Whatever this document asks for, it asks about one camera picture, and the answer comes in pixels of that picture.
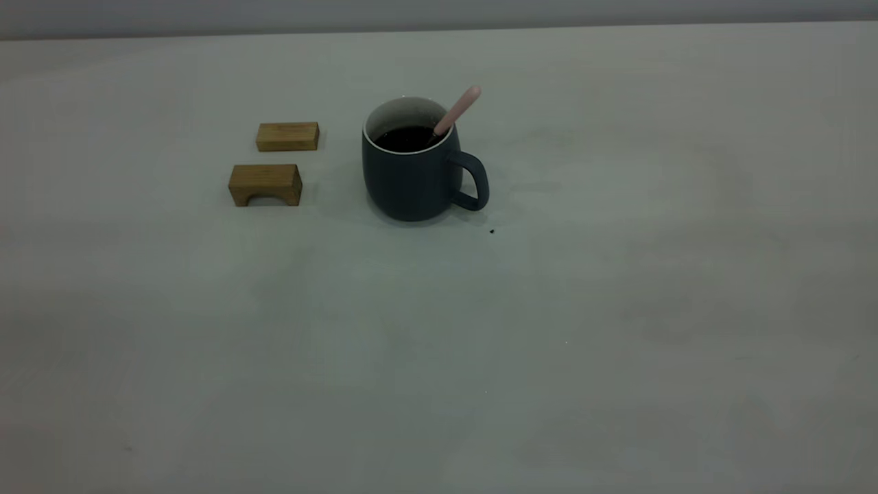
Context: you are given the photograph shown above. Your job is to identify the dark grey ceramic mug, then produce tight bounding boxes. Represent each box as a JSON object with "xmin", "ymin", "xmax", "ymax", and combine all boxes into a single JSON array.
[{"xmin": 361, "ymin": 96, "xmax": 490, "ymax": 222}]

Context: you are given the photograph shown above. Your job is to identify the metal spoon with pink handle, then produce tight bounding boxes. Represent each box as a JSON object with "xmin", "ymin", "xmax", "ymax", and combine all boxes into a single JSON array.
[{"xmin": 431, "ymin": 85, "xmax": 482, "ymax": 143}]

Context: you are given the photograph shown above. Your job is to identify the dark coffee liquid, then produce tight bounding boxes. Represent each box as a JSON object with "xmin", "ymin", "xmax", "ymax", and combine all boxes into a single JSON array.
[{"xmin": 374, "ymin": 125, "xmax": 441, "ymax": 153}]

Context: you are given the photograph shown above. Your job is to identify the arched wooden block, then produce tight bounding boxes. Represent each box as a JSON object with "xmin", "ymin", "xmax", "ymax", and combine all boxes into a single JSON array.
[{"xmin": 228, "ymin": 163, "xmax": 303, "ymax": 207}]

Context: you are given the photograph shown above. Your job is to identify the rectangular wooden block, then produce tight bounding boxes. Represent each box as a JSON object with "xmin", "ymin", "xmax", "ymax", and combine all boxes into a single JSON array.
[{"xmin": 256, "ymin": 121, "xmax": 320, "ymax": 152}]

